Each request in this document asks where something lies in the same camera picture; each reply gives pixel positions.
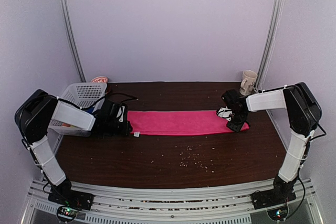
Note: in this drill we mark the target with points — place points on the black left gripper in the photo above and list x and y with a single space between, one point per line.
125 131

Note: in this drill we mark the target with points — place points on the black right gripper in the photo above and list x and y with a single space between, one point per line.
237 128

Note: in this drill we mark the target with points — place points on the orange bunny towel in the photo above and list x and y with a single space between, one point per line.
67 125

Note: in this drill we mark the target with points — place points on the red white bowl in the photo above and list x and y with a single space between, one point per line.
100 79

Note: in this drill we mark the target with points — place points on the blue rolled towel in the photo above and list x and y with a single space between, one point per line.
90 110

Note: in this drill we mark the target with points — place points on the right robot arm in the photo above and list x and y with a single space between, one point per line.
304 114

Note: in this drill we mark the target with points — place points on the white plastic basket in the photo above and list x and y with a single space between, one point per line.
74 101

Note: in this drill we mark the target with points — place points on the right aluminium post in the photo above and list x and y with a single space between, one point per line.
270 42

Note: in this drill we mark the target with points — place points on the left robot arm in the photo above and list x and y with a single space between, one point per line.
34 118

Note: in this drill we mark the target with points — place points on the aluminium post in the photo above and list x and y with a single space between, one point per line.
270 42
71 40

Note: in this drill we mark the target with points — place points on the pink towel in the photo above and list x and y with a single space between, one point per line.
177 123

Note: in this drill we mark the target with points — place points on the left aluminium post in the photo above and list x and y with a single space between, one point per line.
71 40

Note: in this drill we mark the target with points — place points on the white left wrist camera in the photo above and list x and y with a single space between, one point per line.
122 113

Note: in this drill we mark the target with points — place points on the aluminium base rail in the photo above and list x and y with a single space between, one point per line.
221 204

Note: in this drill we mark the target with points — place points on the beige printed mug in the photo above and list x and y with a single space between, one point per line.
249 78

